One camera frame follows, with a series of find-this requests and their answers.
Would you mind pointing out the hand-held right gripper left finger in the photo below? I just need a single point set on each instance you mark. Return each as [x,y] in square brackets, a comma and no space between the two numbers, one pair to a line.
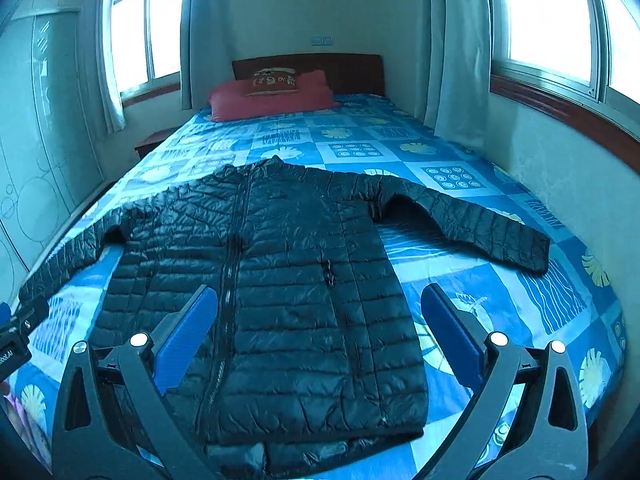
[187,335]

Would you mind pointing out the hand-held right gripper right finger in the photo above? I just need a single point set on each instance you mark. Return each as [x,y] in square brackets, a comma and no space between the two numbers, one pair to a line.
[452,335]

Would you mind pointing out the black puffer jacket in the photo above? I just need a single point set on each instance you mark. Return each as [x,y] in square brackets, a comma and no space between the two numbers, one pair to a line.
[300,270]

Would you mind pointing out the blue patterned bedsheet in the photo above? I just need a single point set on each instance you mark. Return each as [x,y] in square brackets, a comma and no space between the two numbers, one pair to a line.
[450,270]

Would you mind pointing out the brown wooden nightstand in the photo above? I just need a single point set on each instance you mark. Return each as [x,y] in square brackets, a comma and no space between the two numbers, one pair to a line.
[152,142]

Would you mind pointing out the white wardrobe with line drawings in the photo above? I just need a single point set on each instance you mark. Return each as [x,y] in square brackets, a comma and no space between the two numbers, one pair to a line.
[40,135]

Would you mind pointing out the brown wooden window sill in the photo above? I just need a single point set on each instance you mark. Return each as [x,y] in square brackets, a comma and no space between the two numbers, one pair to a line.
[150,95]
[565,110]

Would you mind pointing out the red pillow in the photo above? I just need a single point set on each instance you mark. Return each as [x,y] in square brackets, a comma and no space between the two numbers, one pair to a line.
[280,107]

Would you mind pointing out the brown printed cushion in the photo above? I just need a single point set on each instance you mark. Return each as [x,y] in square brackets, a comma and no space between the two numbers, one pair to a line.
[272,82]

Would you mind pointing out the wooden headboard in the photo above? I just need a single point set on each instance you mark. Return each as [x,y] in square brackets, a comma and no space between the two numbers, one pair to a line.
[355,72]

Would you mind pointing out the pale curtain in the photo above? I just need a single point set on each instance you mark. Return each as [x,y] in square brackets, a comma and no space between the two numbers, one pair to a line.
[202,35]
[460,50]
[110,60]

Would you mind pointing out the window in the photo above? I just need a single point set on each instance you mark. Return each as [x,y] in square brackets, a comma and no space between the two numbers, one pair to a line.
[550,10]
[165,25]

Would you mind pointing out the wall outlet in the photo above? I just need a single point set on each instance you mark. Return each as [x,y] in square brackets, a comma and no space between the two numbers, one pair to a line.
[322,40]

